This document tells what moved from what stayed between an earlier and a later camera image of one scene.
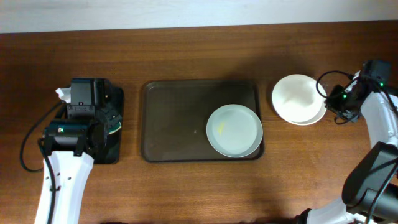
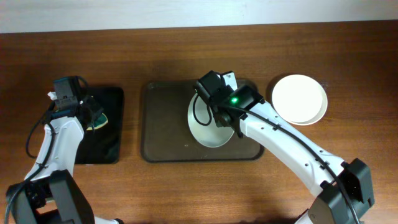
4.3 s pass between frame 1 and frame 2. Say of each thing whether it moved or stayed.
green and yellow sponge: moved
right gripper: moved
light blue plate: moved
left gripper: moved
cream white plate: stayed
